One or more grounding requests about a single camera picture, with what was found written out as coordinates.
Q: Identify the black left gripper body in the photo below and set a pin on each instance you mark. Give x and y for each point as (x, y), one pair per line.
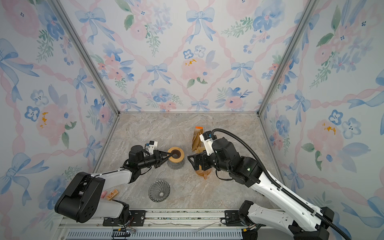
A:
(157, 163)

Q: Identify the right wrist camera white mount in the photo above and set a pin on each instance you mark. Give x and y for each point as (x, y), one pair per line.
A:
(207, 140)

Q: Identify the orange glass carafe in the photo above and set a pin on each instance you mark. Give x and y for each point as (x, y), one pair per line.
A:
(204, 174)

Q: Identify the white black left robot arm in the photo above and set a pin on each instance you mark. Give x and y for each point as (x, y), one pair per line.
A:
(82, 199)

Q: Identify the aluminium mounting rail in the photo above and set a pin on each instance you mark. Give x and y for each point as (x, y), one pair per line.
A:
(164, 224)

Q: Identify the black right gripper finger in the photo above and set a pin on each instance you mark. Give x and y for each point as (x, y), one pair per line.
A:
(196, 166)
(194, 159)

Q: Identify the clear grey glass carafe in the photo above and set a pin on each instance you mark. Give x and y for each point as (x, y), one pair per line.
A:
(175, 166)

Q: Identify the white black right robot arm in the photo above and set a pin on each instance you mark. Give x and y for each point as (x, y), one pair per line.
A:
(297, 217)

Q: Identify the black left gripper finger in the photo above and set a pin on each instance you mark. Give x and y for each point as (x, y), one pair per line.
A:
(167, 160)
(165, 154)

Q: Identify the wooden ring holder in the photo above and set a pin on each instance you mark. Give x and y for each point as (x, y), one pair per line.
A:
(177, 155)

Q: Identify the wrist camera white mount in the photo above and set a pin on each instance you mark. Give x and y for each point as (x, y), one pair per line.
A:
(151, 146)
(207, 140)

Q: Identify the small wooden toy block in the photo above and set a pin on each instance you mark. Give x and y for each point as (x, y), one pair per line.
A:
(112, 195)

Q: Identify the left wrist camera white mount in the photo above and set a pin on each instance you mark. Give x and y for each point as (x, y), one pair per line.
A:
(151, 146)

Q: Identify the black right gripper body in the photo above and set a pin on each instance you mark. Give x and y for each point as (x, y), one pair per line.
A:
(208, 162)

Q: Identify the pink small toy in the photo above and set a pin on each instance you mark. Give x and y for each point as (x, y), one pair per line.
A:
(104, 194)

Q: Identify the grey glass dripper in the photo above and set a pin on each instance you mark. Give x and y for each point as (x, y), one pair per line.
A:
(159, 191)

